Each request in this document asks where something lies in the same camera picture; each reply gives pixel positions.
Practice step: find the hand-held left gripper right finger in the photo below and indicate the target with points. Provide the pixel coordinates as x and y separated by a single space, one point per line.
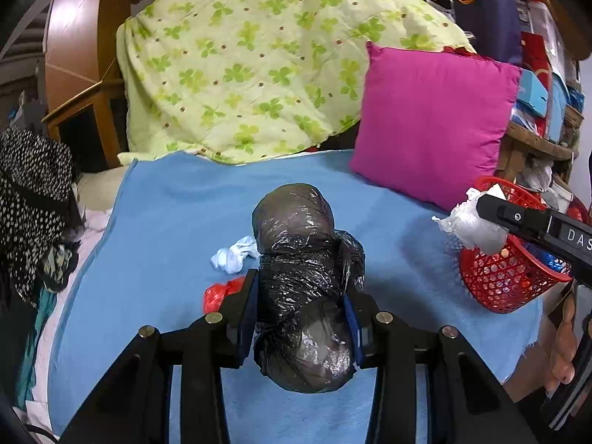
353 328

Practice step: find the red plastic bag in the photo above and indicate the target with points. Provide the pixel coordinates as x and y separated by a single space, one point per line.
217 296

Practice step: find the grey plastic bag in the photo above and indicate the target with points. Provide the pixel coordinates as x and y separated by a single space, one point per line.
539 173

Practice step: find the red plastic basket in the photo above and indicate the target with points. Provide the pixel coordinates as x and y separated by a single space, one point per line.
499 282

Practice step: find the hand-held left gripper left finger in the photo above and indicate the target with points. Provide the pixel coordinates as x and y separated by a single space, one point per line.
247 317

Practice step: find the blue box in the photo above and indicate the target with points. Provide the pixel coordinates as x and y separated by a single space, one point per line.
532 92

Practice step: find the black plastic bag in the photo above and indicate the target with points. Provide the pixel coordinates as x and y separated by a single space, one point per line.
296 259

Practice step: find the pale blue plastic bag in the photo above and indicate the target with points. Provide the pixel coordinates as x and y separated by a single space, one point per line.
233 256

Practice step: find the green clover print quilt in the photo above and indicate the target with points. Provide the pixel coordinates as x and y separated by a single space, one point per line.
259 64

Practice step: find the person's right hand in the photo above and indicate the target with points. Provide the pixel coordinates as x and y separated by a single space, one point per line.
562 347

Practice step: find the teal cloth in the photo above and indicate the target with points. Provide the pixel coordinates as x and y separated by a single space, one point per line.
34 333

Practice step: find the pink pillow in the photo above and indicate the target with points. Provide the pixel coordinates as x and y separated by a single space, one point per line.
430 125

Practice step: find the blue blanket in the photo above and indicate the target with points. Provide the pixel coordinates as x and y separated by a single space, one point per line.
162 249

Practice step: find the black white speckled garment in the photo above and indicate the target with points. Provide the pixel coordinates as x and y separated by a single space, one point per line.
32 194

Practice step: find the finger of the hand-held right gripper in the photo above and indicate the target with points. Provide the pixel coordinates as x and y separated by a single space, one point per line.
513 215

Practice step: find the wooden shelf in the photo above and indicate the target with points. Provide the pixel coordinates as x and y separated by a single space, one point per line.
522 141

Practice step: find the wooden side table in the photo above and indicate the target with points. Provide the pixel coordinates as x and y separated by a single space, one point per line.
74 32

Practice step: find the white plastic bag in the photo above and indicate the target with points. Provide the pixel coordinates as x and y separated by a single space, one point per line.
476 231

